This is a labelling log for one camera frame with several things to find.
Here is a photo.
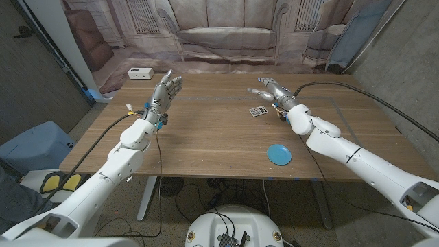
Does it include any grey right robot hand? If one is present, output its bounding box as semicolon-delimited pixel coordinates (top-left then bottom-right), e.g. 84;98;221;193
247;77;300;113

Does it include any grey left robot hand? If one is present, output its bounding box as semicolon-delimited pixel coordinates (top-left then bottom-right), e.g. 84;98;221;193
144;69;184;126

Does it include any white pocket calculator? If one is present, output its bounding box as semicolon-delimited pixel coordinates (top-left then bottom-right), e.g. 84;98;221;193
248;105;269;118

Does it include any teal round coaster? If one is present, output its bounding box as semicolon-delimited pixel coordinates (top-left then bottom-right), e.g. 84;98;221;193
266;143;293;166

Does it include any white socket box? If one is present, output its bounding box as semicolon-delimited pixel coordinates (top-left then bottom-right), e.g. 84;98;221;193
127;67;154;80

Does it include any printed sofa room backdrop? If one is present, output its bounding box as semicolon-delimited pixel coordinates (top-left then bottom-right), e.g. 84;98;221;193
61;0;405;95

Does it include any black round ribbed disc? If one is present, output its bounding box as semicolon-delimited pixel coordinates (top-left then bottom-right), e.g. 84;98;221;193
159;176;185;198

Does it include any grey table leg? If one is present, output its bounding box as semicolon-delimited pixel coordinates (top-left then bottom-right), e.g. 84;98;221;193
310;180;334;230
137;176;158;222

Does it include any yellow black foot pedal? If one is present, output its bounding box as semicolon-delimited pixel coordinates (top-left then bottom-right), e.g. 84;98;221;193
63;173;92;193
40;171;67;195

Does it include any grey-blue plastic bin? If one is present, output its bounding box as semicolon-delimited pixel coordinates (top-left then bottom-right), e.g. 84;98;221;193
0;120;76;176

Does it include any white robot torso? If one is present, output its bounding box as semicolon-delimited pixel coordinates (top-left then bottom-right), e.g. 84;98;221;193
185;204;285;247

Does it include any black antenna module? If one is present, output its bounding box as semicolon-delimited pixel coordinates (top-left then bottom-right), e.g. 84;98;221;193
217;231;248;247

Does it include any person in dark clothing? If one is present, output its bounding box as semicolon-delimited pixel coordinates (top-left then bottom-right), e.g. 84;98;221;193
0;164;62;236

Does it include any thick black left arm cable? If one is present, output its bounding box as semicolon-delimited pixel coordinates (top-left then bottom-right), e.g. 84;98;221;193
34;111;147;213

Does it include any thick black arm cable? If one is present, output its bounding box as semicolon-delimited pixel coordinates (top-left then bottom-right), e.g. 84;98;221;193
34;111;147;213
293;81;439;143

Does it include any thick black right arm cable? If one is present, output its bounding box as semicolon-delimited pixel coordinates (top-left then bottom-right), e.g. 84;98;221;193
293;81;439;143

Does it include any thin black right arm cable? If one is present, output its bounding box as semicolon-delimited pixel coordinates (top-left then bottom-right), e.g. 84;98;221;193
298;135;439;234

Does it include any black floor cable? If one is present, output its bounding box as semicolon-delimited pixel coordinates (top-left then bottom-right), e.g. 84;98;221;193
174;181;237;237

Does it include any black door handle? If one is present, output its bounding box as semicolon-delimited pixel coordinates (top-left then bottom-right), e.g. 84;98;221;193
12;25;34;39

